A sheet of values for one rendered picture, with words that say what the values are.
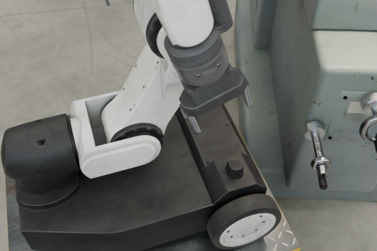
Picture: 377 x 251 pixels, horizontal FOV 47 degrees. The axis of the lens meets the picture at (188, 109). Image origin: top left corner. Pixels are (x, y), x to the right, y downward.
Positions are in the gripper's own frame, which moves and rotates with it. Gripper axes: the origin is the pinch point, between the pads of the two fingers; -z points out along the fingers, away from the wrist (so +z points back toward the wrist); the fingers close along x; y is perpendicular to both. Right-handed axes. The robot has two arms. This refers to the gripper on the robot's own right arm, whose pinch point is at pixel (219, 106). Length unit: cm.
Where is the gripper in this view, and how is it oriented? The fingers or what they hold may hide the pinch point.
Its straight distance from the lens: 79.7
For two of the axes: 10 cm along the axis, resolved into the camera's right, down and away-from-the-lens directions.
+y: -3.6, -6.4, 6.8
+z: -3.0, -6.1, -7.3
